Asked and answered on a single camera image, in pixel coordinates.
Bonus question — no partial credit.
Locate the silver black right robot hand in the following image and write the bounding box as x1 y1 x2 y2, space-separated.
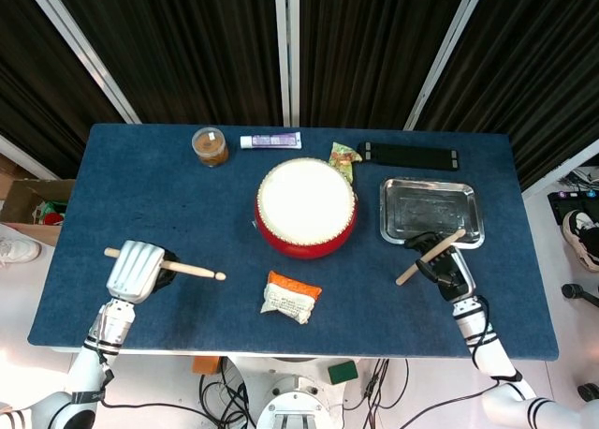
402 231 477 303

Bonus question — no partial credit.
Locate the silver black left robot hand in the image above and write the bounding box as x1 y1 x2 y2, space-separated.
105 239 178 305

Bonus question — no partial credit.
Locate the plain wooden drumstick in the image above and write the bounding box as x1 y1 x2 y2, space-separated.
395 229 468 288

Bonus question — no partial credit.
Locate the wooden drumstick with black band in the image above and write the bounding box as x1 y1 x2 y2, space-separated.
103 246 227 282

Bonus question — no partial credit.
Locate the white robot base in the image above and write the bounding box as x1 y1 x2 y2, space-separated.
228 356 361 429

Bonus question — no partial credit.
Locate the steel rectangular tray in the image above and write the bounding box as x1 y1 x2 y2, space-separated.
378 176 486 251

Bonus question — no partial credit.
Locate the blue table cloth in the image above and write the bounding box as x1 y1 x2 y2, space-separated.
26 123 561 362

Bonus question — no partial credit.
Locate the orange block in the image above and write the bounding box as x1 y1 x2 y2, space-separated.
192 356 222 377

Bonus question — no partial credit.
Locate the black flat folded stand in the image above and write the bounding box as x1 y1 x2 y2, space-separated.
356 141 460 171

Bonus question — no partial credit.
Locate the black microphone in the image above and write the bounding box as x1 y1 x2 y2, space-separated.
561 282 599 308

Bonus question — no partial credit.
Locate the brown cardboard box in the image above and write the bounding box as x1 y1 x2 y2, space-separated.
0 178 76 247

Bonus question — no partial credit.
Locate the black white shoe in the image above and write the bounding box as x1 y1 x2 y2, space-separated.
561 209 599 274

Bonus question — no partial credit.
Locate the clear jar of rubber bands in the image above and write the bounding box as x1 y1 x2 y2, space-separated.
191 126 230 169

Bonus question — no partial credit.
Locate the green block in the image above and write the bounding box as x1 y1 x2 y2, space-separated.
327 360 359 386

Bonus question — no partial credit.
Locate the green colourful snack packet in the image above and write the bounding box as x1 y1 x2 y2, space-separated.
328 141 364 185

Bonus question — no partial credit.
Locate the white orange crumpled packet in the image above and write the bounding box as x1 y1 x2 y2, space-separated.
259 270 323 326

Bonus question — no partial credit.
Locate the red drum with white head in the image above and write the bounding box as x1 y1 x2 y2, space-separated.
254 156 360 260

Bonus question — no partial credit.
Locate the white purple toothpaste tube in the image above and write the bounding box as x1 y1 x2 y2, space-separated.
239 132 303 151

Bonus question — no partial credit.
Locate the dark pleated curtain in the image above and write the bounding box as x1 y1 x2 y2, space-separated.
49 0 285 126
299 0 464 130
0 0 127 180
414 0 599 191

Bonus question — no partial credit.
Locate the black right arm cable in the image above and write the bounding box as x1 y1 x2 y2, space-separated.
402 295 523 414

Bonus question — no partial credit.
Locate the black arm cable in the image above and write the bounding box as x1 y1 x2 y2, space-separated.
91 306 212 429
402 295 523 414

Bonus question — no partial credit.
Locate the white table frame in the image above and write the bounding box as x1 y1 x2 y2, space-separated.
46 346 558 361

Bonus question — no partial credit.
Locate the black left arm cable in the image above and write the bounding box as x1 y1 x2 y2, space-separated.
91 306 212 429

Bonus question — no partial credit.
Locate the black floor cable bundle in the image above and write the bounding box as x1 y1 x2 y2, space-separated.
198 357 256 429
343 357 411 429

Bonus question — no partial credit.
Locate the white frame post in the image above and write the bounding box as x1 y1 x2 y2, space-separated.
402 0 490 131
0 133 60 181
21 0 141 125
274 0 301 128
521 138 599 200

